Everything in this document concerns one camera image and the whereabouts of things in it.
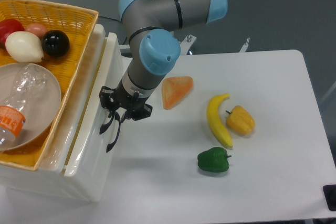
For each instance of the white metal table bracket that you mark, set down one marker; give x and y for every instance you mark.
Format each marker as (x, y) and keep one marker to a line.
(245, 46)

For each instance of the pink toy egg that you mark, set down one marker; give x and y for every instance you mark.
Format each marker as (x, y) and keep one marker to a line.
(37, 29)

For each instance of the white drawer cabinet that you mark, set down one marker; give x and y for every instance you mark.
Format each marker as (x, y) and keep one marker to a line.
(49, 177)

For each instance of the orange toy bread wedge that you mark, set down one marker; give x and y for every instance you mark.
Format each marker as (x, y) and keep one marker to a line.
(174, 89)

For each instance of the yellow wicker basket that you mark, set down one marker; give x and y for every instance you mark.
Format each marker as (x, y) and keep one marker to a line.
(78, 24)

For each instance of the white toy pear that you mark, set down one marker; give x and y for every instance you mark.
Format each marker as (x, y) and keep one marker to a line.
(24, 46)

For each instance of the black toy ball fruit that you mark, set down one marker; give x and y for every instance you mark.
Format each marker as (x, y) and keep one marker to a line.
(55, 43)

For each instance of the yellow toy bell pepper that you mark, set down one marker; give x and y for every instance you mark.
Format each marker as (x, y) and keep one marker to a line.
(240, 120)

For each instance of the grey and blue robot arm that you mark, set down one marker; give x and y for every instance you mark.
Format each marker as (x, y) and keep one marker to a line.
(149, 26)

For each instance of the green toy bell pepper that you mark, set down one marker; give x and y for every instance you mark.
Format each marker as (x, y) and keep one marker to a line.
(214, 160)

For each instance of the black corner object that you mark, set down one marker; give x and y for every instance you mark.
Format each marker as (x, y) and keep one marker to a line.
(330, 196)

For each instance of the yellow toy banana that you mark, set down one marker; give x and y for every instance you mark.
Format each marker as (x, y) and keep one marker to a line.
(215, 123)

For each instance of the beige plate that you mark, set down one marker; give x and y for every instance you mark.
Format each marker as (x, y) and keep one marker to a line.
(44, 109)

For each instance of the white drawer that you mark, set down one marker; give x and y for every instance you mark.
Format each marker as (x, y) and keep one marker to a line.
(110, 137)
(82, 171)

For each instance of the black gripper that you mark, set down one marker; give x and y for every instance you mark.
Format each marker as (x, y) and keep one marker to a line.
(135, 106)

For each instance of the clear plastic bottle orange label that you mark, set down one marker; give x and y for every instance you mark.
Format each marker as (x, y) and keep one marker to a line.
(28, 85)

